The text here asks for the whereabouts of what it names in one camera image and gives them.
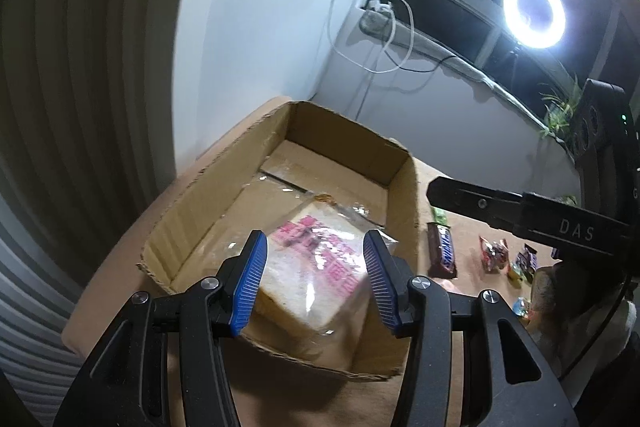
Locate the bagged sliced bread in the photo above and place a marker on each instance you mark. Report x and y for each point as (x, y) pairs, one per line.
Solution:
(314, 274)

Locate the brown cardboard box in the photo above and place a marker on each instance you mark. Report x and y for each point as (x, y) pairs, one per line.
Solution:
(314, 182)

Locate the beige table blanket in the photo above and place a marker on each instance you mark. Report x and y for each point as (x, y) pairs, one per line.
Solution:
(120, 276)

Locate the white ring light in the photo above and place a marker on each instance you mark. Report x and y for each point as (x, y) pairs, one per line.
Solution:
(538, 24)

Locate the grey windowsill cloth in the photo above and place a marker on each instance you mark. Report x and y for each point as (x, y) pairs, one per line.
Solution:
(384, 26)

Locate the ring light tripod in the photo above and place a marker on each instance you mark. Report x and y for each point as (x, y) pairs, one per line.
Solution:
(510, 63)

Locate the small Snickers bar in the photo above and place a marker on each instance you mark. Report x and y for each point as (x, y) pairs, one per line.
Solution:
(526, 259)

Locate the red clear snack bag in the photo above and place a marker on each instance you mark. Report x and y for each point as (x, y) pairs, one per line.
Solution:
(494, 255)

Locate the potted spider plant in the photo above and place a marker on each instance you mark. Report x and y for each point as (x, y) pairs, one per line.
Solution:
(559, 109)

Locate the white power strip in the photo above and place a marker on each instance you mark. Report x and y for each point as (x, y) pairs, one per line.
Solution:
(380, 6)

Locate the large Snickers bar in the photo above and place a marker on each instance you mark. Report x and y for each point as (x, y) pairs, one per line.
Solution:
(441, 250)

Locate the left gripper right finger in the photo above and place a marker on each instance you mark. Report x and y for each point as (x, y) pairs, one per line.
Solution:
(506, 382)

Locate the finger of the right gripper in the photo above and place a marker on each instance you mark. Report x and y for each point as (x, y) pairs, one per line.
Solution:
(499, 209)

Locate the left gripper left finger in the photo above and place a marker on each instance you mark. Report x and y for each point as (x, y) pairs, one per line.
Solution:
(124, 381)

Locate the blue green candy packet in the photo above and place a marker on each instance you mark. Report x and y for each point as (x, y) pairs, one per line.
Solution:
(521, 308)

